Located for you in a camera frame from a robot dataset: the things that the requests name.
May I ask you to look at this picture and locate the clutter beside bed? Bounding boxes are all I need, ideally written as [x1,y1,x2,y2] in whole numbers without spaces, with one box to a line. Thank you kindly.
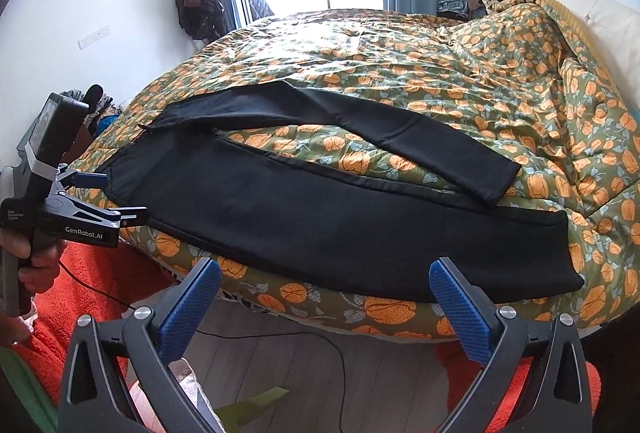
[62,84,122,138]

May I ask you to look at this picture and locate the black pants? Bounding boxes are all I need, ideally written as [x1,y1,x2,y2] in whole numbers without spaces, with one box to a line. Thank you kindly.
[100,81,584,303]

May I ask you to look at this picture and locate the orange fluffy trousers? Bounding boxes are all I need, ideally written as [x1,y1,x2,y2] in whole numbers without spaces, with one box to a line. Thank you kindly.
[12,242,172,401]

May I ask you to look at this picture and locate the white wall socket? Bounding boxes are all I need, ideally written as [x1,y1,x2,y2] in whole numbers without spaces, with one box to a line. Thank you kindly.
[77,26,111,50]

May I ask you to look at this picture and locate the person's left hand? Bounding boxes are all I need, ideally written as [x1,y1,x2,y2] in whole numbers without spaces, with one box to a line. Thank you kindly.
[0,229,66,294]

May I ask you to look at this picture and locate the black thin cable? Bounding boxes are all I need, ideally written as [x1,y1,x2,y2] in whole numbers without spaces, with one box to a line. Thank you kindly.
[58,259,350,409]

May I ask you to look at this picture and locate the green orange floral comforter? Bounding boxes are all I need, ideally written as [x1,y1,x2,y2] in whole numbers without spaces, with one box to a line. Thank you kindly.
[75,0,639,341]

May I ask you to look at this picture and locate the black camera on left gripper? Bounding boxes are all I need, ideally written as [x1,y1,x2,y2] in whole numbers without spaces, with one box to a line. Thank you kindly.
[24,93,89,180]

